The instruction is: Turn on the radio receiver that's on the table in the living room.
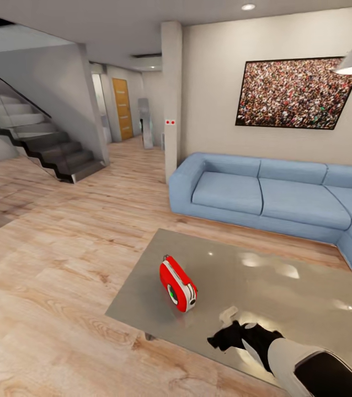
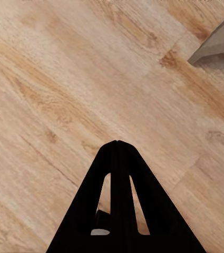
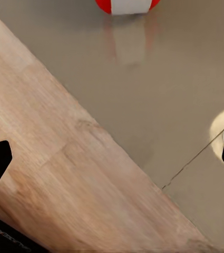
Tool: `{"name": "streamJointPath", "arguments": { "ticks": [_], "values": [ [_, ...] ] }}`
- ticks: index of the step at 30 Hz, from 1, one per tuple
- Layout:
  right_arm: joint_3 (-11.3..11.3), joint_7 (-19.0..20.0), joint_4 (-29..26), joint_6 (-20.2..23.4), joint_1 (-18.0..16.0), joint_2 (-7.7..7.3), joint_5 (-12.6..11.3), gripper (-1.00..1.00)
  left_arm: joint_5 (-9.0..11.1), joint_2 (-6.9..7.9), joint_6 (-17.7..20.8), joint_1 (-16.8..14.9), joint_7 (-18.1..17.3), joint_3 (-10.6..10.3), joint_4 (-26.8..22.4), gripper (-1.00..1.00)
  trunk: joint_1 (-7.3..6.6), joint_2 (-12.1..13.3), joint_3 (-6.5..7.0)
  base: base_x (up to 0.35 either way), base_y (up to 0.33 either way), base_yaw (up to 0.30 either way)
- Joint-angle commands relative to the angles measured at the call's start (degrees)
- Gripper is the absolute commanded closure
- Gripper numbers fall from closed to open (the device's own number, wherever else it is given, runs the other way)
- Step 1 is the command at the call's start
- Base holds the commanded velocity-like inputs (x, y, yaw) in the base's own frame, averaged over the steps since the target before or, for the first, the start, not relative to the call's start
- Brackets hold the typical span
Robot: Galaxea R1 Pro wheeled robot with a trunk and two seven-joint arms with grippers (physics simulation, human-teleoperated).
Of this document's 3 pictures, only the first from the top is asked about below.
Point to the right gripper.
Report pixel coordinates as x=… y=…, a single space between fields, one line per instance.
x=224 y=338

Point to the sofa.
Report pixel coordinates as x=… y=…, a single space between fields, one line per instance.
x=303 y=200

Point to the stairs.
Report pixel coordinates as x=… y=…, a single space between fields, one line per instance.
x=32 y=132

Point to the standing mirror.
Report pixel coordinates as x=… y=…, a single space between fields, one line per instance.
x=146 y=125

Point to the picture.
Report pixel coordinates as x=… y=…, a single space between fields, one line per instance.
x=293 y=93

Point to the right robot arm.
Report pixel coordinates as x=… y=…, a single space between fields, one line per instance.
x=304 y=370

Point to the door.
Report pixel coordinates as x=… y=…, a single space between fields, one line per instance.
x=123 y=109

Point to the radio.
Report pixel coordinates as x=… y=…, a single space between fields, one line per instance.
x=177 y=284

